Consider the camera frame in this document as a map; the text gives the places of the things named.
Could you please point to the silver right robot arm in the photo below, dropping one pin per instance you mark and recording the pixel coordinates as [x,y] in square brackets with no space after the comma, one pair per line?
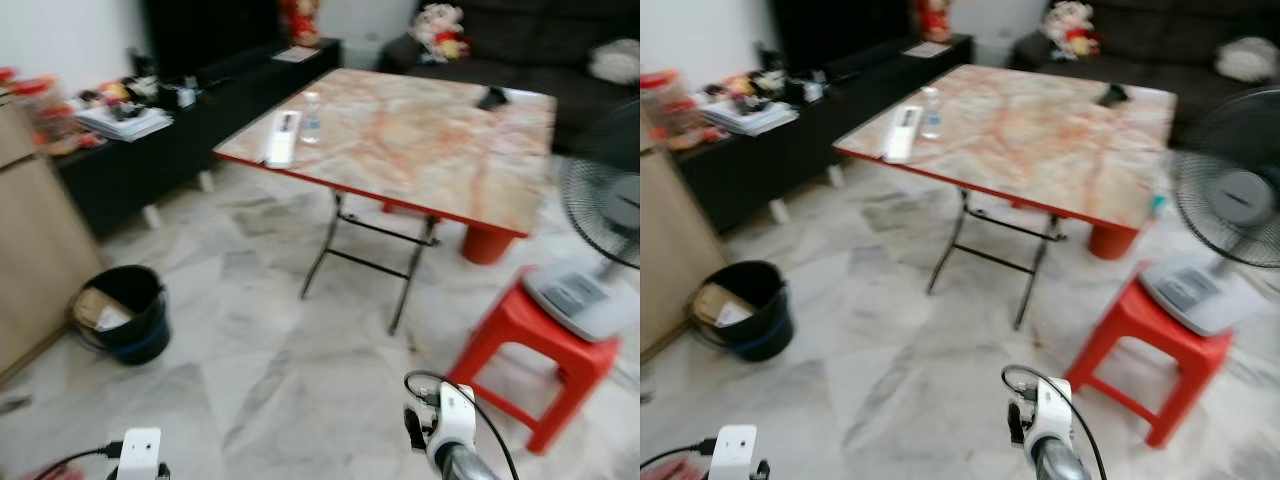
[465,466]
[1060,462]

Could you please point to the black plastic rubbish bin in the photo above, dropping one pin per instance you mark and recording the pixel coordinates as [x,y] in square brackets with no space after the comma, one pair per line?
[770,320]
[145,320]

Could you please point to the red plastic stool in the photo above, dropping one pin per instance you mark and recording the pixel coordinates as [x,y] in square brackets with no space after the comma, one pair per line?
[488,245]
[530,335]
[1112,242]
[1150,335]

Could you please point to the black grey standing fan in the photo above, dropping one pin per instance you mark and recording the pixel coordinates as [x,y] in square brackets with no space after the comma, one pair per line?
[575,298]
[1195,290]

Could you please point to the marble pattern folding table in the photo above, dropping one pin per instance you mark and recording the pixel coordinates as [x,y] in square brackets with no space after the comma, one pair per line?
[420,140]
[1040,135]

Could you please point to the light wooden cabinet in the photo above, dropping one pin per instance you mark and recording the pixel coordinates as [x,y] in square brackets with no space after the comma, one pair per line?
[35,250]
[675,260]

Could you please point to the white remote control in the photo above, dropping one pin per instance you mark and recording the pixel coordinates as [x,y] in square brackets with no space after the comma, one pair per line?
[283,138]
[903,133]

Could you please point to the clear plastic water bottle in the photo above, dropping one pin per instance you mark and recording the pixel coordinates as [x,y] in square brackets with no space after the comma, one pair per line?
[931,115]
[311,120]

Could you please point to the small black object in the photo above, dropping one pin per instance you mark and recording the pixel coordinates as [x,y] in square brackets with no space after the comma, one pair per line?
[1113,95]
[496,98]

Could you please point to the black low TV cabinet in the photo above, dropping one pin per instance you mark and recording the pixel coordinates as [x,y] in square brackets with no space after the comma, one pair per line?
[150,170]
[770,165]

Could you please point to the white paper sheet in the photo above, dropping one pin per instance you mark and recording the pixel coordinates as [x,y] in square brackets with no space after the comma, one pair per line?
[927,49]
[296,54]

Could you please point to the white red plush toy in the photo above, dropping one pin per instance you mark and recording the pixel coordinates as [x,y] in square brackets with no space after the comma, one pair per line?
[440,30]
[1070,28]

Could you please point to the stack of white books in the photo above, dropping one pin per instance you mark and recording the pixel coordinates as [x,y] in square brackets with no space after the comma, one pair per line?
[750,117]
[125,123]

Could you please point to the black fabric sofa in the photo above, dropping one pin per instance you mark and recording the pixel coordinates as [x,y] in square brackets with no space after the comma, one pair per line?
[1170,35]
[540,40]

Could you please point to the red lid snack jar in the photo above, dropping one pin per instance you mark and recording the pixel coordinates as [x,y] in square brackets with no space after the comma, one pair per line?
[668,105]
[45,110]

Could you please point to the red decorative figure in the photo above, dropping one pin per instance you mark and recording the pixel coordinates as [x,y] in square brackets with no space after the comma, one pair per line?
[299,20]
[933,18]

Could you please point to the grey round cushion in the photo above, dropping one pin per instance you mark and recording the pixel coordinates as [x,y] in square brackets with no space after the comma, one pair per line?
[1248,60]
[615,62]

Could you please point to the black television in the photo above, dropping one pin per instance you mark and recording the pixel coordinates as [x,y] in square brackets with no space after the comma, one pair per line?
[840,30]
[210,35]

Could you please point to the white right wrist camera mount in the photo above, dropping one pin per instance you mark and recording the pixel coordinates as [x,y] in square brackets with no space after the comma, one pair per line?
[455,415]
[1048,410]

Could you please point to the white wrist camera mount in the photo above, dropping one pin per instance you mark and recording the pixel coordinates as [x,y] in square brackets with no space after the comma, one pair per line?
[1048,410]
[734,450]
[455,415]
[140,452]

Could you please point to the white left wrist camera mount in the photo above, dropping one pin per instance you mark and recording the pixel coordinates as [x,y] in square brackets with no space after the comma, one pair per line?
[140,452]
[734,450]

